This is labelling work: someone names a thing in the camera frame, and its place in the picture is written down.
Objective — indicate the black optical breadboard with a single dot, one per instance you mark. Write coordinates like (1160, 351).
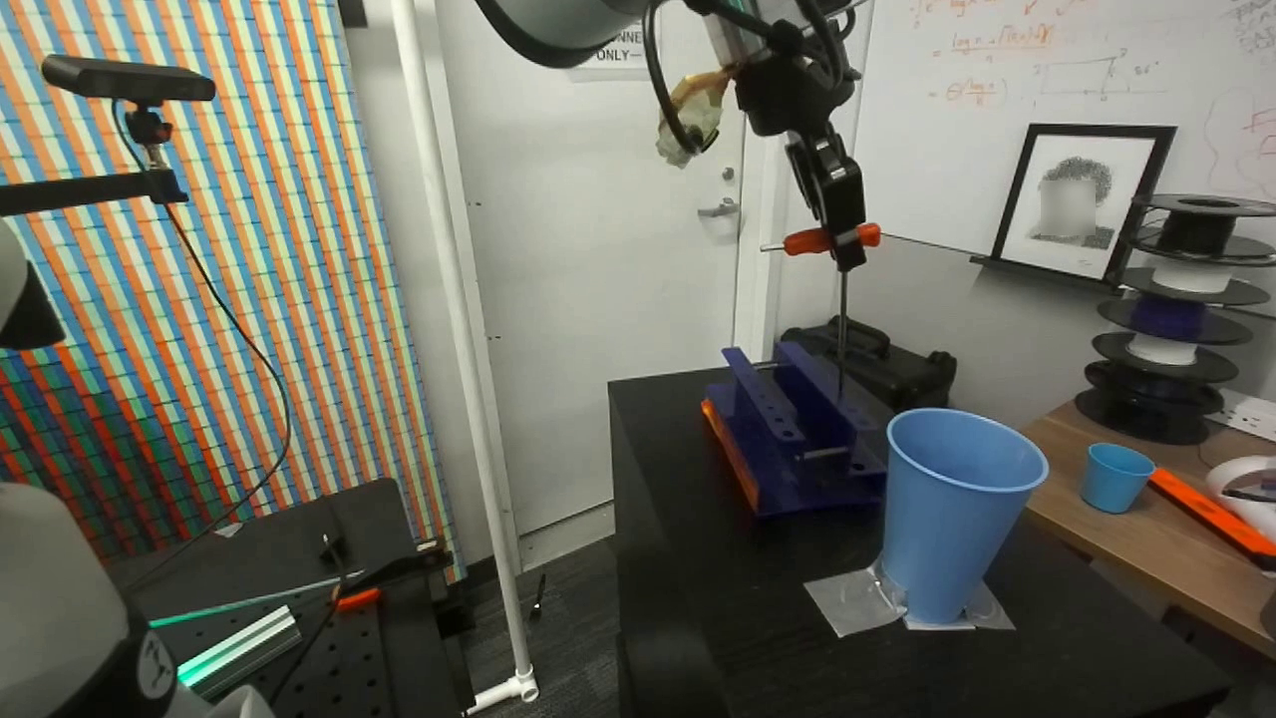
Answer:
(362, 650)

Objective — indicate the black framed picture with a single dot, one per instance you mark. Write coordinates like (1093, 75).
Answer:
(1084, 199)

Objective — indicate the white tape roll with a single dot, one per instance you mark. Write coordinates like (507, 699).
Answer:
(1242, 481)

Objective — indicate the large blue plastic cup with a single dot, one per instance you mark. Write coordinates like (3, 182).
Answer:
(956, 518)

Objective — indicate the black spool white filament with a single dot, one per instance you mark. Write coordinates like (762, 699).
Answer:
(1160, 351)
(1190, 279)

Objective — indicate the black cabinet table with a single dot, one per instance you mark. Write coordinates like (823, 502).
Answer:
(732, 598)

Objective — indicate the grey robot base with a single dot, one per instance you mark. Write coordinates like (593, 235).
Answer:
(55, 611)

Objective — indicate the green lit metal bar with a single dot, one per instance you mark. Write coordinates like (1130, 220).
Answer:
(232, 645)

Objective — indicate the small blue cup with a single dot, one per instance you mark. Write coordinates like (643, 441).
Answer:
(1116, 481)

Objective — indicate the small orange clamp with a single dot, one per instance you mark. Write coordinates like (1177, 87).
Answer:
(362, 598)

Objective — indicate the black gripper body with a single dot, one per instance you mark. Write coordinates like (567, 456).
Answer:
(797, 87)

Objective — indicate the orange flat tool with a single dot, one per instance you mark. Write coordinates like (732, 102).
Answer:
(1219, 512)

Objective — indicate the black plastic case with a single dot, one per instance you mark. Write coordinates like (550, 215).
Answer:
(902, 363)

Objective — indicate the black spool blue filament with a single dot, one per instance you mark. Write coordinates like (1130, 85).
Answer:
(1170, 320)

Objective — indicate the blue plastic tool rack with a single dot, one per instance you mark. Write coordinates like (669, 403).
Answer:
(799, 453)

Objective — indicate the grey metal base plate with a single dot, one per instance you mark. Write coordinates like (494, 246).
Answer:
(851, 598)

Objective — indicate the tan wrist camera mount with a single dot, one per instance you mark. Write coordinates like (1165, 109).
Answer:
(698, 114)

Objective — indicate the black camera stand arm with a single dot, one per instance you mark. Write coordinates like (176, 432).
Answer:
(80, 194)

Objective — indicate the white whiteboard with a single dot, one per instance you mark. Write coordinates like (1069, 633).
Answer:
(1063, 91)

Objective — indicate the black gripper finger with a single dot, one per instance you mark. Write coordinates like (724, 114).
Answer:
(851, 214)
(821, 184)

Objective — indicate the wooden side table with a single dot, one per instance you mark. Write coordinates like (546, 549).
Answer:
(1141, 543)

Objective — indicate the white vertical pole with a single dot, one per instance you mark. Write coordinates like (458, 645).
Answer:
(465, 343)

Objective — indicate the black stereo camera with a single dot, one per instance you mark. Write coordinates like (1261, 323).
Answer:
(124, 79)

